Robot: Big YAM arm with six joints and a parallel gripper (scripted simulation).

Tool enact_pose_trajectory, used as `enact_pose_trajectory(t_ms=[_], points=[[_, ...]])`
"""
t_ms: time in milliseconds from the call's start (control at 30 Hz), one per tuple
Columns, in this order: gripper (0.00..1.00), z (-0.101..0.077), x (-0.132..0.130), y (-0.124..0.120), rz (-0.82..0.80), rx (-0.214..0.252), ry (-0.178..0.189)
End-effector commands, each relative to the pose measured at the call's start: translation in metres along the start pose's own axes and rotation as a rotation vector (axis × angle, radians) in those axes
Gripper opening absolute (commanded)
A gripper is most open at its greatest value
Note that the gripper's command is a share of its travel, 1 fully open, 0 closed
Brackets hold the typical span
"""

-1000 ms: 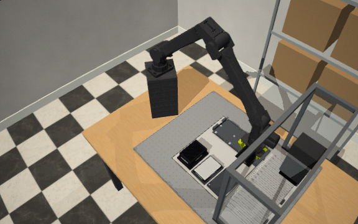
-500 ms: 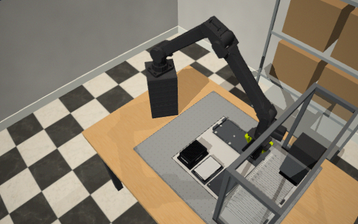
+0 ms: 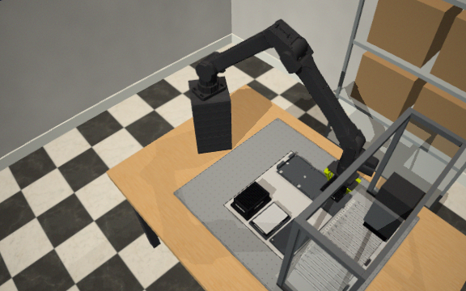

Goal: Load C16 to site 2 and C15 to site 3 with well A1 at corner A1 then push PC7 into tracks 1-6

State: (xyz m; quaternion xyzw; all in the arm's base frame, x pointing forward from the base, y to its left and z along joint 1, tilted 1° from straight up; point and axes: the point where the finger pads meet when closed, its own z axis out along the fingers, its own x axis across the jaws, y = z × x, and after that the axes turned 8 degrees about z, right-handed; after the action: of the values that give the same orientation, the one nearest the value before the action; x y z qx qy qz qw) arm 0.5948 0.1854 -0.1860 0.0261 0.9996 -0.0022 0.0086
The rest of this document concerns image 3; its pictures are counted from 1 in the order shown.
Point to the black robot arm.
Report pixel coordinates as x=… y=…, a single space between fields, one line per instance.
x=296 y=55

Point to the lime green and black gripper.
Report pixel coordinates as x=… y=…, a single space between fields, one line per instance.
x=338 y=169

